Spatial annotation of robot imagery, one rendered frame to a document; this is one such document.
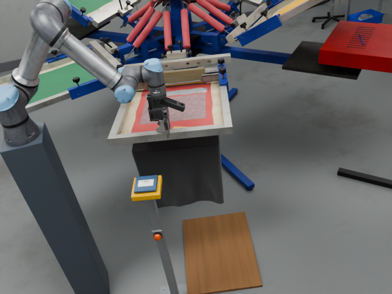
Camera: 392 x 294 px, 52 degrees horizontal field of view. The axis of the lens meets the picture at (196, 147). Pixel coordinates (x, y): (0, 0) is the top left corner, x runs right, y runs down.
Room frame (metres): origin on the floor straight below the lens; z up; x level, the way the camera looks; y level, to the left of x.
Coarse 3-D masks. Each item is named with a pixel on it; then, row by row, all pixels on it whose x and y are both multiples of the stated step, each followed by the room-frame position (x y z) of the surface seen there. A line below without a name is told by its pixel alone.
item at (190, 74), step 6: (168, 72) 2.12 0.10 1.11; (174, 72) 2.11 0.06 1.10; (180, 72) 2.11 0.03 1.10; (186, 72) 2.11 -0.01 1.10; (192, 72) 2.10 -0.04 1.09; (198, 72) 2.10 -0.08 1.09; (204, 72) 2.10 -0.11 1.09; (168, 78) 2.11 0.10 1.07; (174, 78) 2.11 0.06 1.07; (180, 78) 2.11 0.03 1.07; (186, 78) 2.10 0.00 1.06; (192, 78) 2.10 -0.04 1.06; (198, 78) 2.10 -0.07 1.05
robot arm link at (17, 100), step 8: (0, 88) 1.56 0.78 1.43; (8, 88) 1.55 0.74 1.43; (16, 88) 1.56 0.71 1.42; (0, 96) 1.50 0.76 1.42; (8, 96) 1.49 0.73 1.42; (16, 96) 1.51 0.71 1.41; (24, 96) 1.57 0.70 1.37; (0, 104) 1.47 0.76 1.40; (8, 104) 1.48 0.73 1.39; (16, 104) 1.50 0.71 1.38; (24, 104) 1.54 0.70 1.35; (0, 112) 1.47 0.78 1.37; (8, 112) 1.47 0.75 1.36; (16, 112) 1.48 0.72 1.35; (24, 112) 1.52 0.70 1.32; (0, 120) 1.48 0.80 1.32; (8, 120) 1.47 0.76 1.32; (16, 120) 1.48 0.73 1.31
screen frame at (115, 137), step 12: (120, 108) 1.85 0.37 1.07; (228, 108) 1.68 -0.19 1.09; (120, 120) 1.72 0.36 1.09; (228, 120) 1.56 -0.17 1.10; (120, 132) 1.64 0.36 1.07; (144, 132) 1.55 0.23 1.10; (156, 132) 1.54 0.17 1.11; (180, 132) 1.51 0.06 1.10; (192, 132) 1.51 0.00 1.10; (204, 132) 1.50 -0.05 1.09; (216, 132) 1.50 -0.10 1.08; (228, 132) 1.49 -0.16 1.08; (120, 144) 1.53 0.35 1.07
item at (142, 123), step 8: (168, 88) 2.12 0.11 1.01; (176, 88) 2.10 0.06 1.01; (144, 96) 2.05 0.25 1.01; (168, 96) 2.00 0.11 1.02; (144, 104) 1.94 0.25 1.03; (136, 112) 1.85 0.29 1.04; (144, 112) 1.84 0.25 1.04; (136, 120) 1.76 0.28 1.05; (144, 120) 1.74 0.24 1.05; (136, 128) 1.67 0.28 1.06; (144, 128) 1.66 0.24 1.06; (152, 128) 1.64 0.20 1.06
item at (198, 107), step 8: (184, 88) 2.09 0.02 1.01; (192, 88) 2.07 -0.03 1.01; (208, 88) 2.04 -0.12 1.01; (176, 96) 1.98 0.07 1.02; (184, 96) 1.97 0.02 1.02; (192, 96) 1.95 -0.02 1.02; (200, 96) 1.94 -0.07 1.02; (208, 96) 1.93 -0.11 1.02; (192, 104) 1.85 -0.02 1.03; (200, 104) 1.84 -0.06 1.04; (208, 104) 1.82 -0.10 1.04; (176, 112) 1.79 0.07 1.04; (184, 112) 1.77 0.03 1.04; (192, 112) 1.76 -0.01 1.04; (200, 112) 1.75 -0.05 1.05; (208, 112) 1.73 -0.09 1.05; (176, 120) 1.69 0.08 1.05; (184, 120) 1.68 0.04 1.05; (192, 120) 1.67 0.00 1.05; (200, 120) 1.66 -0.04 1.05; (208, 120) 1.65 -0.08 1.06
